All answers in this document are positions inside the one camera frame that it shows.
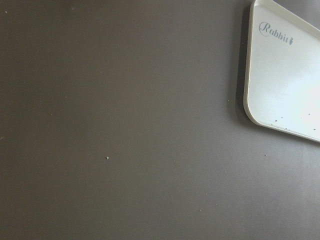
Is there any cream rabbit tray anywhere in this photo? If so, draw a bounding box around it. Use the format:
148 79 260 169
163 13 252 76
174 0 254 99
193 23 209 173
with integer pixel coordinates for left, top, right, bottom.
243 0 320 142

